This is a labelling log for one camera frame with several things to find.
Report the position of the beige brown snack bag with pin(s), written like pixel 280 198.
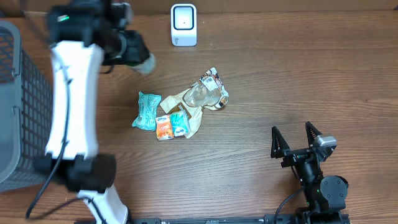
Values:
pixel 207 93

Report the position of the black mesh basket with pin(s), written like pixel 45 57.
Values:
pixel 26 112

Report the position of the green tissue pack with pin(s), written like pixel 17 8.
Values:
pixel 180 123

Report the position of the teal tissue pack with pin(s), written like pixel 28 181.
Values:
pixel 147 111

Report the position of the white barcode scanner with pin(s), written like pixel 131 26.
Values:
pixel 183 25

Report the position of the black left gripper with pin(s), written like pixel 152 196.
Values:
pixel 137 54

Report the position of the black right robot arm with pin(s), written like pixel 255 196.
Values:
pixel 325 195

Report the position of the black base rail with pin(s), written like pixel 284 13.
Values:
pixel 202 221

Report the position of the green lid jar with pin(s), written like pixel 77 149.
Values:
pixel 147 66

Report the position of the orange tissue pack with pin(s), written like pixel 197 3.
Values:
pixel 164 129

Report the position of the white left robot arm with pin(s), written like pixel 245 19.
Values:
pixel 83 37

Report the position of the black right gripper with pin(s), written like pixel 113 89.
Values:
pixel 280 149

